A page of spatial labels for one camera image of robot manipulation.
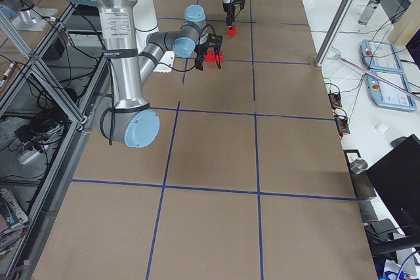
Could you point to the metal cup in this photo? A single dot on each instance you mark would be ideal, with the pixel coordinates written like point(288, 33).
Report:
point(358, 166)

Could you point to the aluminium frame post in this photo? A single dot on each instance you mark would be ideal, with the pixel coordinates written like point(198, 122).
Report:
point(332, 32)

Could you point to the aluminium table frame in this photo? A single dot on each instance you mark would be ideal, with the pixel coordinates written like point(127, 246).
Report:
point(53, 73)

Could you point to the teach pendant tablet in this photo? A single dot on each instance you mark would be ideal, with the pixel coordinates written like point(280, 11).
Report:
point(390, 90)
point(380, 56)

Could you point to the red block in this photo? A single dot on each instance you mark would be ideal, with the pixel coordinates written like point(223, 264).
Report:
point(231, 30)
point(219, 56)
point(211, 56)

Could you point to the plastic bottle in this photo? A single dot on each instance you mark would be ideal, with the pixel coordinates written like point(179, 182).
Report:
point(368, 12)

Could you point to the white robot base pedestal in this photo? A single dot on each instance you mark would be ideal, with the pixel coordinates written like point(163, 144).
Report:
point(145, 22)

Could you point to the lower teach pendant tablet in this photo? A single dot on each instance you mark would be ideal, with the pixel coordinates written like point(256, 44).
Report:
point(390, 90)

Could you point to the white power strip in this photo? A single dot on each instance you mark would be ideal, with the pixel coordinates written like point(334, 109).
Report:
point(27, 156)

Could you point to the stack of books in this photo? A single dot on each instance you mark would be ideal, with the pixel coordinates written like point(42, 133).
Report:
point(14, 221)

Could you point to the upper teach pendant tablet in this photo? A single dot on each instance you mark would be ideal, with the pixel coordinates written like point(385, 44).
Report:
point(380, 56)

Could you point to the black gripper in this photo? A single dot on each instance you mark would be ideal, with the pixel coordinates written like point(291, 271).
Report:
point(228, 10)
point(200, 52)

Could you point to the black laptop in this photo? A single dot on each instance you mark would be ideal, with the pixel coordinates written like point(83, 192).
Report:
point(395, 178)

